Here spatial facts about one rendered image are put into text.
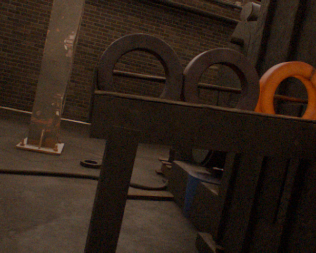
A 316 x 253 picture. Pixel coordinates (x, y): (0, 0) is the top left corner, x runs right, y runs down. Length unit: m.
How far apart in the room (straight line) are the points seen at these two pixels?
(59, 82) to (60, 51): 0.29
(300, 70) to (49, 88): 2.65
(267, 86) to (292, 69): 0.07
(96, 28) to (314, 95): 6.21
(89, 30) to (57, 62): 3.70
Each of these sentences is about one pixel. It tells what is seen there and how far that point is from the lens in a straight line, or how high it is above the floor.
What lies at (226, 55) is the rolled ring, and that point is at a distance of 0.74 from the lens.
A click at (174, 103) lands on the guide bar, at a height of 0.64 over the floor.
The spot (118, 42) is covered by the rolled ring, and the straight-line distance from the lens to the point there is 0.68.
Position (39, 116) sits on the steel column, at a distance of 3.23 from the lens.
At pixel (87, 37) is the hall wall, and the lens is 6.84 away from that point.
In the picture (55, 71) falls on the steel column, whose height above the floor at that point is 0.75.
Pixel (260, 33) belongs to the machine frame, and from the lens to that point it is 1.54.
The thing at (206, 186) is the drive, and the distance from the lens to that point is 1.87.
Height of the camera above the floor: 0.62
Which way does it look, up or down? 3 degrees down
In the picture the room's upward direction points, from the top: 12 degrees clockwise
